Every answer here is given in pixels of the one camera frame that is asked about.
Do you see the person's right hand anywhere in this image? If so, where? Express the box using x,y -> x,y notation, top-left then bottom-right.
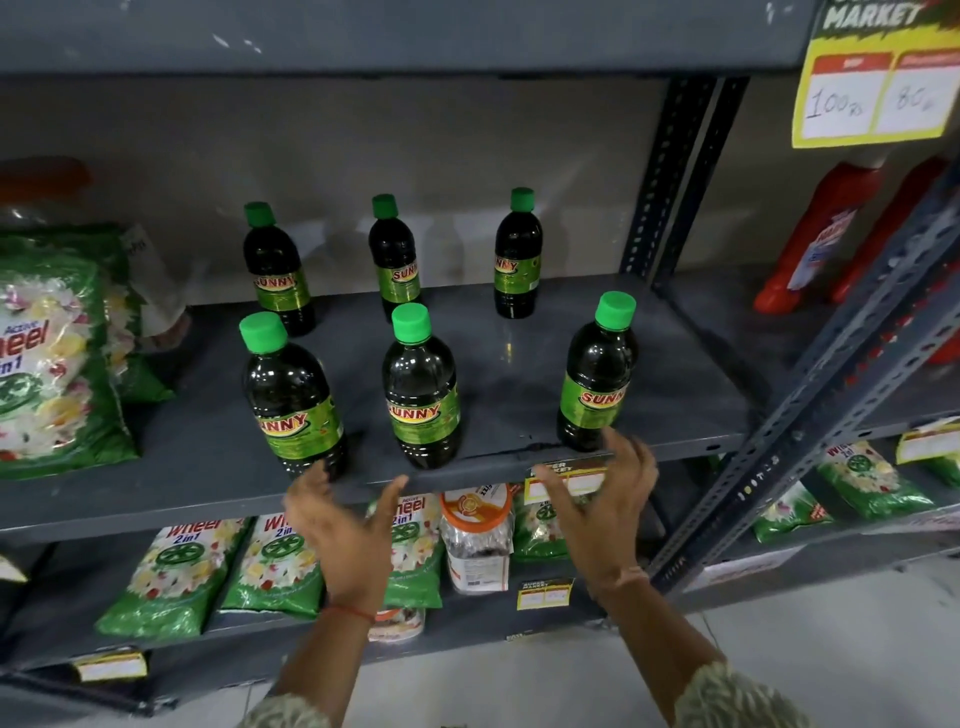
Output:
534,427 -> 660,600

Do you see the group of dark green-capped bottles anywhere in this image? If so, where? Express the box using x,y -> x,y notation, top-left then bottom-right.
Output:
238,187 -> 641,482

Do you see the patterned sleeve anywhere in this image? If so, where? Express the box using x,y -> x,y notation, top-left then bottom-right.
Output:
238,693 -> 333,728
673,660 -> 816,728

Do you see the white shelf label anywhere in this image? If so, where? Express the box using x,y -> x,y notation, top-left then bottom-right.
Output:
685,546 -> 805,595

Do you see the person's left hand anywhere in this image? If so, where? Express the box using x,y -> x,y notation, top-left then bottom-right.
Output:
285,460 -> 411,614

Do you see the clear plastic packet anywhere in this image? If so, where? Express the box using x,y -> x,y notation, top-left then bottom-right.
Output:
120,223 -> 192,355

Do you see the yellow shelf price label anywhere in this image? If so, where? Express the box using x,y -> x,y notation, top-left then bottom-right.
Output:
524,464 -> 609,506
895,418 -> 960,465
74,650 -> 150,683

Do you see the grey metal shelf rack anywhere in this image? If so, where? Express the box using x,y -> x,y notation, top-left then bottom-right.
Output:
0,0 -> 820,715
648,75 -> 960,618

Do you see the clear jar with orange lid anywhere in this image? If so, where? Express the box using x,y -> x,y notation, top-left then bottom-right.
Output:
438,485 -> 516,598
0,156 -> 93,229

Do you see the large green detergent packet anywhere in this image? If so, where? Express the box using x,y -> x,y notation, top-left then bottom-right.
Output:
0,253 -> 141,482

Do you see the red cleaner bottle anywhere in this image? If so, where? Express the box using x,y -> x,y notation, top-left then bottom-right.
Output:
753,160 -> 884,315
925,328 -> 960,369
828,156 -> 951,306

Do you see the patterned left sleeve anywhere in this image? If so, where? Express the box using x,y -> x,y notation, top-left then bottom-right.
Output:
238,693 -> 333,728

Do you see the black yellow shelf label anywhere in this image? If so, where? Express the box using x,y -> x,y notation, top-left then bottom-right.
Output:
515,578 -> 576,613

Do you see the person's right forearm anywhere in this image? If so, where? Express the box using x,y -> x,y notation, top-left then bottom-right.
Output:
598,576 -> 723,723

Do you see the patterned right sleeve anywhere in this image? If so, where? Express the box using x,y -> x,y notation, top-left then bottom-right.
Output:
673,660 -> 816,728

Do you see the large yellow price sign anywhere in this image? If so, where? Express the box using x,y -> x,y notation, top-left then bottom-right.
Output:
792,0 -> 960,150

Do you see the person's left forearm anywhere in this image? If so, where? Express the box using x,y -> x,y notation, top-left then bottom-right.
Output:
271,606 -> 378,728

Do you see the small orange white pack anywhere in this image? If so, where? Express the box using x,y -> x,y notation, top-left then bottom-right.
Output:
367,605 -> 427,645

